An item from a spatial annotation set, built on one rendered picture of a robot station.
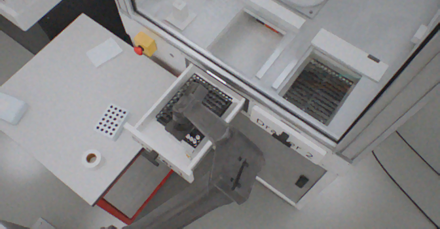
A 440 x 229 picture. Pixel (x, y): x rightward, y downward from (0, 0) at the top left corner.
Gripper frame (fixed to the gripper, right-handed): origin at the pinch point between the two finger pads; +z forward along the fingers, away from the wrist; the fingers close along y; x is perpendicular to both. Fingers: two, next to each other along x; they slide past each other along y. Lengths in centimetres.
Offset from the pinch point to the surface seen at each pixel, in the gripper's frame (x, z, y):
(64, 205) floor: -44, 97, 46
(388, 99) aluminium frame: 42, -48, -24
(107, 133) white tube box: -23.9, 13.9, 14.6
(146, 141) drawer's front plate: -6.8, -0.3, 10.4
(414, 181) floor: 95, 82, -86
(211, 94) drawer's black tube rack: -2.2, 0.8, -18.1
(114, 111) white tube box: -28.4, 13.8, 6.6
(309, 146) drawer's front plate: 36.0, -4.1, -23.2
